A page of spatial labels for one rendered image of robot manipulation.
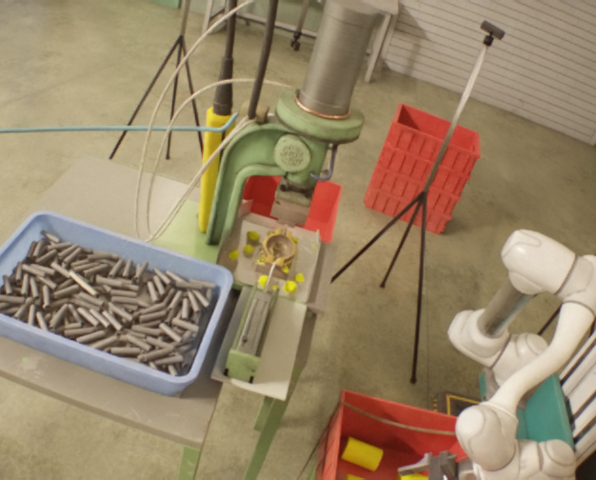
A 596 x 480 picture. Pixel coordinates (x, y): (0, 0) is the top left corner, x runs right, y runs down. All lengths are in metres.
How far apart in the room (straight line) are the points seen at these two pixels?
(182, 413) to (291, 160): 0.64
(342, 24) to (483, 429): 0.92
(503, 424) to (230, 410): 1.43
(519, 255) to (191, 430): 0.97
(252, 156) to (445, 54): 5.60
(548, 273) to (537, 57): 5.60
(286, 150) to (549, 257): 0.77
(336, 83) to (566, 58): 6.03
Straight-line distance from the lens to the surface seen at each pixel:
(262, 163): 1.45
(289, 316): 1.46
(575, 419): 2.14
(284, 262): 1.56
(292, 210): 1.42
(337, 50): 1.26
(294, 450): 2.43
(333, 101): 1.31
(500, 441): 1.31
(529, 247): 1.61
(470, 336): 2.08
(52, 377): 1.32
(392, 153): 3.72
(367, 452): 1.66
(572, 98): 7.35
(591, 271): 1.66
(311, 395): 2.61
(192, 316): 1.39
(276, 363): 1.34
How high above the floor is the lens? 2.00
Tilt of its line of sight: 36 degrees down
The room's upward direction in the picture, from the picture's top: 18 degrees clockwise
